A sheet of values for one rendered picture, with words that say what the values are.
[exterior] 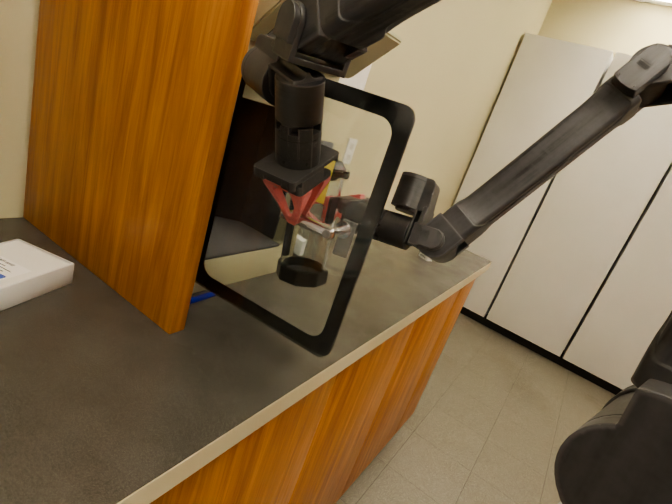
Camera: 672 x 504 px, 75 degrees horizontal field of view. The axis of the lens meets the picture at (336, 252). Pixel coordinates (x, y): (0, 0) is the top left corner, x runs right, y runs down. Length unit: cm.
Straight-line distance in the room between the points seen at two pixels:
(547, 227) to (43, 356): 337
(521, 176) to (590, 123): 12
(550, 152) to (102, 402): 71
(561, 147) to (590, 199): 289
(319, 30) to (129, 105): 41
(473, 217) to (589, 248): 297
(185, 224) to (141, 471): 33
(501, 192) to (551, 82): 302
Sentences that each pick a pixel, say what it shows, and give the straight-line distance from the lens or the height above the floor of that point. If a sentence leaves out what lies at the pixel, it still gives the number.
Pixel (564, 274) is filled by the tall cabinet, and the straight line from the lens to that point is 370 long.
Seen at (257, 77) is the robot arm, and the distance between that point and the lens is 57.
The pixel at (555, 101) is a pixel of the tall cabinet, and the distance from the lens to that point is 370.
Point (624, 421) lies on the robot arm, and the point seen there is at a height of 127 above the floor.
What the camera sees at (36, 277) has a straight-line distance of 83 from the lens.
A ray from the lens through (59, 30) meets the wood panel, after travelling 99.
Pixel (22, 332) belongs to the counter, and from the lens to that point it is 77.
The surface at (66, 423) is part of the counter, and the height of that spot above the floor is 94.
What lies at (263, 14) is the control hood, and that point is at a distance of 73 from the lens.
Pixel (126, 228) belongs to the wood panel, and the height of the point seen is 106.
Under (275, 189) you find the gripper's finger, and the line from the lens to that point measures 59.
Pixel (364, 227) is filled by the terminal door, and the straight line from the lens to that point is 63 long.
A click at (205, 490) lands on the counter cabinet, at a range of 77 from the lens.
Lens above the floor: 138
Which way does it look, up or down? 19 degrees down
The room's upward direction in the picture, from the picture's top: 19 degrees clockwise
